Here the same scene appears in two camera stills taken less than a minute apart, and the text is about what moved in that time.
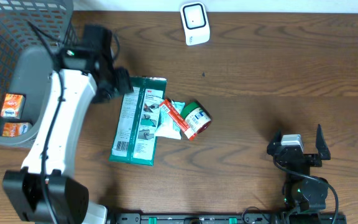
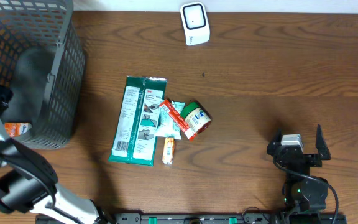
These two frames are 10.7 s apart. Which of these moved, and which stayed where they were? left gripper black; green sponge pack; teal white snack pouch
Moved: left gripper black
Stayed: green sponge pack; teal white snack pouch
